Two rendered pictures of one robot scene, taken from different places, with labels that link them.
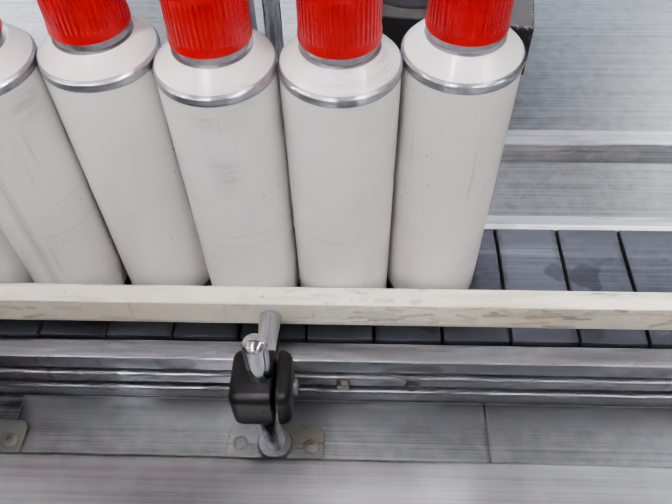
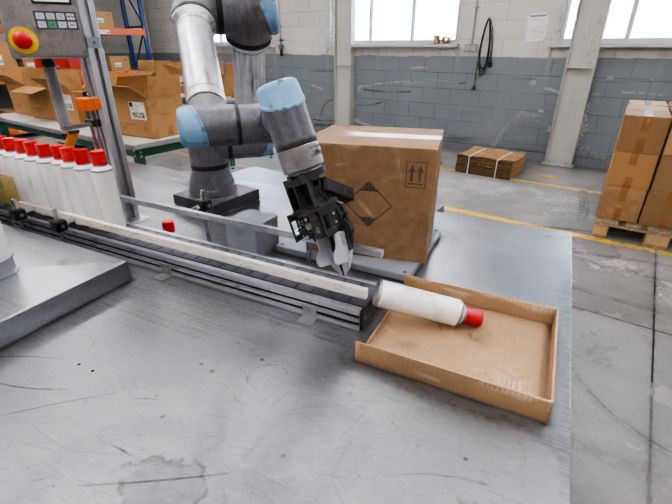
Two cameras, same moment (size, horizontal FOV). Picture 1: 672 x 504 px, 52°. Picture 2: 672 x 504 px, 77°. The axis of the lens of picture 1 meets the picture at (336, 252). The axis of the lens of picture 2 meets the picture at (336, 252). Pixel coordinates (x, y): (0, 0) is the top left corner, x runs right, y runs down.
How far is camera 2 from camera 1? 1.11 m
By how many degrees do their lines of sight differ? 32
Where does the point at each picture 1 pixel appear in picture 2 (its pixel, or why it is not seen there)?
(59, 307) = (48, 211)
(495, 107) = (98, 176)
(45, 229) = (49, 193)
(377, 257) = (94, 211)
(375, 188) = (87, 191)
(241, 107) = (66, 170)
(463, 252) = (107, 214)
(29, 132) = (48, 172)
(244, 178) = (69, 185)
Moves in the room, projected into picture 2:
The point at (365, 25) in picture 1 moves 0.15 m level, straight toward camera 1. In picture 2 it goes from (79, 158) to (14, 173)
